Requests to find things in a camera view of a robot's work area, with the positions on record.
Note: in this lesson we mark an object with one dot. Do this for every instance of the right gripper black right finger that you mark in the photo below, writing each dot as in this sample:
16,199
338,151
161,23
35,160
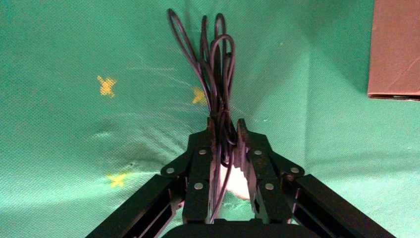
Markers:
265,184

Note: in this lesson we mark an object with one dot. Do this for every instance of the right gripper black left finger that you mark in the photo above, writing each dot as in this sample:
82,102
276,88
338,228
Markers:
197,184

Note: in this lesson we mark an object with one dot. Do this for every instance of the open brown cardboard box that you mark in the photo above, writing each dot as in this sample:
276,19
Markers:
397,49

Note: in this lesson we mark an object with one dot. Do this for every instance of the green tablecloth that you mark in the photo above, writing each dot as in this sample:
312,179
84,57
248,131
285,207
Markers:
65,49

